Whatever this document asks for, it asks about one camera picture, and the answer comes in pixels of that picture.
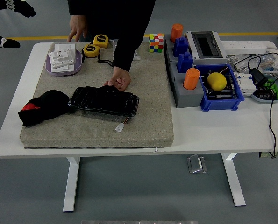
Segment purple oval tray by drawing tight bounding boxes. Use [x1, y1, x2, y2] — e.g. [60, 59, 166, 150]
[45, 49, 83, 77]

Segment white flat switch plate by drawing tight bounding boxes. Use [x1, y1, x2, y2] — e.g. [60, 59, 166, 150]
[54, 43, 76, 52]
[51, 64, 74, 72]

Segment person's right hand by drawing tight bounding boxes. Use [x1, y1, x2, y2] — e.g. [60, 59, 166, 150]
[67, 15, 88, 42]

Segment white table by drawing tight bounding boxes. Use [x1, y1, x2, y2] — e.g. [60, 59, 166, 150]
[0, 41, 278, 213]

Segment blue plastic bin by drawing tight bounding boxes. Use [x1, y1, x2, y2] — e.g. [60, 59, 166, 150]
[195, 64, 245, 112]

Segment black wrist strap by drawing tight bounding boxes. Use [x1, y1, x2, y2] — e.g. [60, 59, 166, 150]
[96, 54, 114, 68]

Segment black power adapter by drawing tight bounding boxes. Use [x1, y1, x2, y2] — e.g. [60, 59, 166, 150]
[249, 67, 270, 86]

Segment blue plastic block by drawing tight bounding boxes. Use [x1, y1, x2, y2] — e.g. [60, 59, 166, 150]
[176, 51, 194, 73]
[172, 36, 189, 58]

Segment black electronic module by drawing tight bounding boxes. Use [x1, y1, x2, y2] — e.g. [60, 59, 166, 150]
[255, 85, 274, 100]

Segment black adapter cable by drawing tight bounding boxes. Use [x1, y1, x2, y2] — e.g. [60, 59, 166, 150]
[233, 52, 278, 159]

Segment white switch module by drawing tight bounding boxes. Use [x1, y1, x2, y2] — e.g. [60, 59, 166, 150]
[48, 49, 75, 69]

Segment person's left hand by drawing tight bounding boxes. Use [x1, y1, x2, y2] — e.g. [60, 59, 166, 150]
[103, 66, 131, 92]

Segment silver metal floor plate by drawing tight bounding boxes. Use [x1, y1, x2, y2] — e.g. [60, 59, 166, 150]
[187, 154, 208, 174]

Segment white circuit breaker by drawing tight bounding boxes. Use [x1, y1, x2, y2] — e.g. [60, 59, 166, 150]
[234, 71, 257, 96]

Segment person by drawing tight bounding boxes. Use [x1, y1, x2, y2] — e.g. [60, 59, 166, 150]
[67, 0, 156, 47]

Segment black circuit board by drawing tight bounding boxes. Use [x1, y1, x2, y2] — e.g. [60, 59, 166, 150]
[203, 67, 239, 100]

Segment colourful puzzle cube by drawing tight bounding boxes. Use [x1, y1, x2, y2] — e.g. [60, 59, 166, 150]
[149, 33, 164, 53]

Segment white power strip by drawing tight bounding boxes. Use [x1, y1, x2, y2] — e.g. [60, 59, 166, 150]
[221, 41, 268, 54]

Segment light blue tray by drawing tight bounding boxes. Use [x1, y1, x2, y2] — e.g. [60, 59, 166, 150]
[250, 75, 278, 104]

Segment yellow ball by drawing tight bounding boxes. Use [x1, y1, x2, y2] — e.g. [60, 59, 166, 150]
[207, 72, 228, 92]

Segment orange cylinder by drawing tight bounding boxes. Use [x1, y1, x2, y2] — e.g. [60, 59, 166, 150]
[170, 23, 184, 43]
[183, 68, 200, 91]

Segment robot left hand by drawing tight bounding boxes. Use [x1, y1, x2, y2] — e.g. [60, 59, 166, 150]
[0, 0, 36, 49]

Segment grey electrical enclosure box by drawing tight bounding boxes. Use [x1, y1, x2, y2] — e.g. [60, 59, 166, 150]
[185, 30, 228, 66]

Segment white power cable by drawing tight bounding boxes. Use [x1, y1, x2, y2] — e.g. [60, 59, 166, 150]
[266, 46, 278, 70]

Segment black rag with red tag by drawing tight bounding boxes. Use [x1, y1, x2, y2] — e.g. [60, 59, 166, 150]
[18, 90, 71, 127]

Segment white connector with wires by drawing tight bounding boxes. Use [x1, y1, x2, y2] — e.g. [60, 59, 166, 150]
[115, 116, 130, 133]

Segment grey-brown mat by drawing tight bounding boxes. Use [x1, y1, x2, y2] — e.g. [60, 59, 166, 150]
[19, 42, 174, 149]

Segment clear bag of parts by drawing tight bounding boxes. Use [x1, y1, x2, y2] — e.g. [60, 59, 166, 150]
[227, 53, 278, 79]

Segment grey block base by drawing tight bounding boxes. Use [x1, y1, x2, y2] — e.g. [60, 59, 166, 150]
[168, 61, 206, 109]
[164, 34, 193, 65]

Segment green terminal block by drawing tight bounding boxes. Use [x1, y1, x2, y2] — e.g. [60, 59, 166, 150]
[264, 78, 278, 100]

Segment white table leg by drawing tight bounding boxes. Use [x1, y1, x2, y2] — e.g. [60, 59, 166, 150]
[221, 153, 247, 207]
[63, 156, 80, 213]

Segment yellow tape measure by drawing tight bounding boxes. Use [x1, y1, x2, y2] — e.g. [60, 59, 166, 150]
[93, 34, 110, 49]
[82, 44, 101, 58]

